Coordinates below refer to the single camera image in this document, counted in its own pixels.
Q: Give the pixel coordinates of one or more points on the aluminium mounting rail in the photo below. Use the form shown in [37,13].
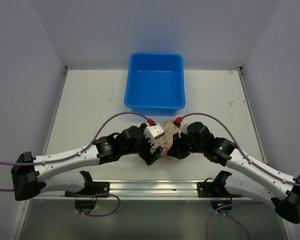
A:
[152,190]

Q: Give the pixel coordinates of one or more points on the blue plastic bin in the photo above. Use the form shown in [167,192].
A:
[155,83]

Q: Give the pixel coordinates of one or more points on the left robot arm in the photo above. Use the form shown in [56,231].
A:
[32,175]

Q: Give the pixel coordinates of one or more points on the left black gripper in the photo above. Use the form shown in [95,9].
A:
[148,149]

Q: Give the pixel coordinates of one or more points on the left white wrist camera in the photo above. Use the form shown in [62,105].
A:
[153,133]

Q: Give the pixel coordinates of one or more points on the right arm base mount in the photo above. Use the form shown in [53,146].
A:
[213,189]

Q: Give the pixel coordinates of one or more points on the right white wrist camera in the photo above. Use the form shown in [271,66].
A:
[182,125]

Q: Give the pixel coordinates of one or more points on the floral mesh laundry bag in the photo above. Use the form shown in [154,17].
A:
[166,141]

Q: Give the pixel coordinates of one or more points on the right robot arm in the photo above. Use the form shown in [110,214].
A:
[265,184]

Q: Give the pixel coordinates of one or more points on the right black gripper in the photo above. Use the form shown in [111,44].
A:
[176,146]

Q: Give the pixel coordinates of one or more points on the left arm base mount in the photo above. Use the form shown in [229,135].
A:
[86,206]

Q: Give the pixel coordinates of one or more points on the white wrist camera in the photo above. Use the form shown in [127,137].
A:
[153,133]
[182,125]

